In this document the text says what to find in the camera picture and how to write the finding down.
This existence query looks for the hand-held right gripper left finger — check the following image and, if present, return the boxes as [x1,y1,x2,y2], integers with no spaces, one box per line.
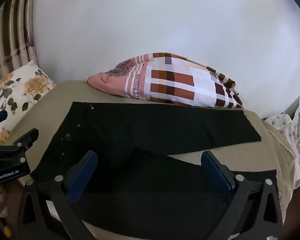
[16,150,98,240]

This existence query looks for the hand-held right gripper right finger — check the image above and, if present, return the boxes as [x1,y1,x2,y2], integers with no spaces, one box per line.
[201,150,283,240]

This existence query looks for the black pants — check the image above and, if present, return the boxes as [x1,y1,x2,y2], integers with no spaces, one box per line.
[30,101,278,240]

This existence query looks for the floral cream pillow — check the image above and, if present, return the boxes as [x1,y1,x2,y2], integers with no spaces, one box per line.
[0,60,57,147]

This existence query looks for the beige textured bed cover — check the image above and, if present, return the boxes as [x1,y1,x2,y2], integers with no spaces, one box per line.
[7,80,297,240]

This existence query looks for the striped beige curtain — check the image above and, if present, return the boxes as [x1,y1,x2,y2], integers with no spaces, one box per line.
[0,0,40,80]

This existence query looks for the white dotted cloth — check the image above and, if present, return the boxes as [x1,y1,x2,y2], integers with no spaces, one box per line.
[262,95,300,191]

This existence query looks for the pink patterned cloth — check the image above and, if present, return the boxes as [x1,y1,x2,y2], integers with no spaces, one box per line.
[86,52,243,109]

